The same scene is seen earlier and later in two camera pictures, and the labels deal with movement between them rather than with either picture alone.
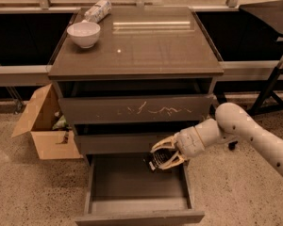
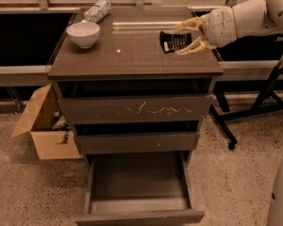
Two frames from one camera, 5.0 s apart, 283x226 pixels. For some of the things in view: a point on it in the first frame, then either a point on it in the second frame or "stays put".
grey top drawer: x=116 y=102 stays put
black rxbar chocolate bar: x=158 y=157 -> x=171 y=42
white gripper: x=187 y=141 -> x=219 y=26
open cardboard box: x=39 y=119 stays put
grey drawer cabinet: x=130 y=77 stays put
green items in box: x=62 y=125 stays put
